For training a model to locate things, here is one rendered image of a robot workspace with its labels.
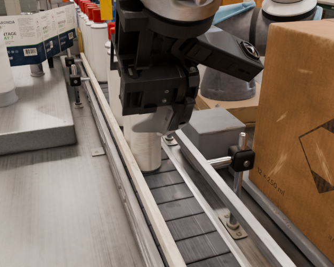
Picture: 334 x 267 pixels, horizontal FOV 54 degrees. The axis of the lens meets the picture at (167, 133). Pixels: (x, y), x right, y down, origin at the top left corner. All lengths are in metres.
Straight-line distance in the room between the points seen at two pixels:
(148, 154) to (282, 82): 0.23
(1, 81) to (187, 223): 0.60
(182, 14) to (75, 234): 0.38
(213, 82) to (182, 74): 0.54
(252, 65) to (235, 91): 0.48
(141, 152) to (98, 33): 0.51
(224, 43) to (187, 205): 0.25
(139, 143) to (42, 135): 0.29
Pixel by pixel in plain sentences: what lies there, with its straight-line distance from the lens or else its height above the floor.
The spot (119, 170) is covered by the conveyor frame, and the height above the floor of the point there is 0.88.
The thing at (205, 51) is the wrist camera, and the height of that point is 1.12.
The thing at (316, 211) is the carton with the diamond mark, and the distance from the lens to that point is 0.49.
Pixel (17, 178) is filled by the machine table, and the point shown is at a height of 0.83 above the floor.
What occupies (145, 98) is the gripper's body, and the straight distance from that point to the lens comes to 0.35.
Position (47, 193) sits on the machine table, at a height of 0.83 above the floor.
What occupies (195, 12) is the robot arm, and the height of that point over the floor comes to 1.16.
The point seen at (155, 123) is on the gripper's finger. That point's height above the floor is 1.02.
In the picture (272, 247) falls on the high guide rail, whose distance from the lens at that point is 0.34.
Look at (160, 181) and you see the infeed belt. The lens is 0.54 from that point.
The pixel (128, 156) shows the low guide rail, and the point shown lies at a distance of 0.54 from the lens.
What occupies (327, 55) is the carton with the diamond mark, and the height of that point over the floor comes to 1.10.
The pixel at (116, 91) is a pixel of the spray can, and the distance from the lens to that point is 0.68.
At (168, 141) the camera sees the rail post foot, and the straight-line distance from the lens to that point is 0.76.
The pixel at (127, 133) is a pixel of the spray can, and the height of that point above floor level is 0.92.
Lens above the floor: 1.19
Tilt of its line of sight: 27 degrees down
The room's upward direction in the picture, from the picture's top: straight up
